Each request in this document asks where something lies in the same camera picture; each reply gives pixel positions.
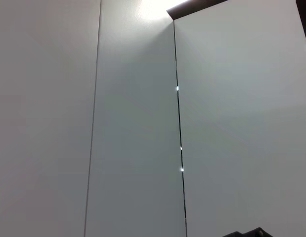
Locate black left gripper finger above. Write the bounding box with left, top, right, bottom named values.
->
left=221, top=227, right=264, bottom=237

